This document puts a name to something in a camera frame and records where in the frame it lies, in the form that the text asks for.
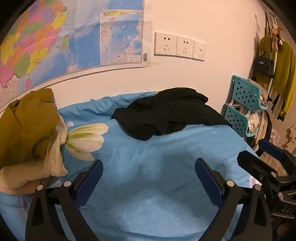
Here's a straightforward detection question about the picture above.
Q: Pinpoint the white coat rack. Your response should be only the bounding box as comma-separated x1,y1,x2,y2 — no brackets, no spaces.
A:
264,11,285,93

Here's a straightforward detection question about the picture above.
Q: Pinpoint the beige pleated skirt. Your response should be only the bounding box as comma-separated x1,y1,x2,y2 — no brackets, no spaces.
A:
254,77,287,114

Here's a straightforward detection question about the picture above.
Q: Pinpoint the white wall socket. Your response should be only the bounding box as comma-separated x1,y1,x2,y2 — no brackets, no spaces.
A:
175,36,195,59
154,32,178,57

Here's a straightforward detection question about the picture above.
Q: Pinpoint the blue flower-print bed sheet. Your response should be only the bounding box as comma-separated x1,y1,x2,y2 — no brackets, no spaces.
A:
0,91,262,241

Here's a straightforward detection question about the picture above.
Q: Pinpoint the folded pink garment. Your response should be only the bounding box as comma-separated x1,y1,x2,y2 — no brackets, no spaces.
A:
0,177,52,195

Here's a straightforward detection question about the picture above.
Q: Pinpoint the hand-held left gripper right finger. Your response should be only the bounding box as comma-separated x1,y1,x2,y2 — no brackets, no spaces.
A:
195,158,273,241

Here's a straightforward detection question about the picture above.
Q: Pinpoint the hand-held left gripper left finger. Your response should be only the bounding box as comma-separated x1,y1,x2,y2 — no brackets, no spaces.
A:
25,159,104,241

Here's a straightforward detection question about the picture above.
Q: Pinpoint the pink plush toy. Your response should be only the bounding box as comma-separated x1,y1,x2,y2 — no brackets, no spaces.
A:
269,23,284,49

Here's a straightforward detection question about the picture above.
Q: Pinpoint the folded mustard garment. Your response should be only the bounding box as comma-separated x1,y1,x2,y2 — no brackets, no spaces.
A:
0,88,59,168

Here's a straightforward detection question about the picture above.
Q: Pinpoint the colourful wall map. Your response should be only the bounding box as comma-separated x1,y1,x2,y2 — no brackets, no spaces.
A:
0,0,160,109

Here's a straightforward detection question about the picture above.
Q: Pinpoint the pile of pale clothes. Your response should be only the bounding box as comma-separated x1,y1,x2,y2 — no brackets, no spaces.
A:
246,79,274,151

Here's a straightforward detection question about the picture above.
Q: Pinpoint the black buttoned jacket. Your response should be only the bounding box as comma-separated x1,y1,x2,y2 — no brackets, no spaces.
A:
111,87,233,141

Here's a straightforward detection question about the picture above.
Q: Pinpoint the hanging mustard cardigan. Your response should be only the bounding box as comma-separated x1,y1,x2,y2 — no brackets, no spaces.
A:
257,35,296,121

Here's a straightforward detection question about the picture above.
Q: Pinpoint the teal perforated plastic basket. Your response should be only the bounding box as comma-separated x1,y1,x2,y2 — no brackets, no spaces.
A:
231,75,269,112
221,103,259,138

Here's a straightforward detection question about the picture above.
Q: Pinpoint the black handbag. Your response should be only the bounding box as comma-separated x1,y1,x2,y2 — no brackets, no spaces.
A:
253,52,275,78

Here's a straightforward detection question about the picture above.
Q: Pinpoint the folded cream garment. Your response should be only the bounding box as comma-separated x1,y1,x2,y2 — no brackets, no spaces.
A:
0,115,68,189

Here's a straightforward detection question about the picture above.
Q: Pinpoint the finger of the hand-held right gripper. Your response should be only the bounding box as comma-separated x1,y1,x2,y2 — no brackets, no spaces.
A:
237,150,279,184
258,138,296,164

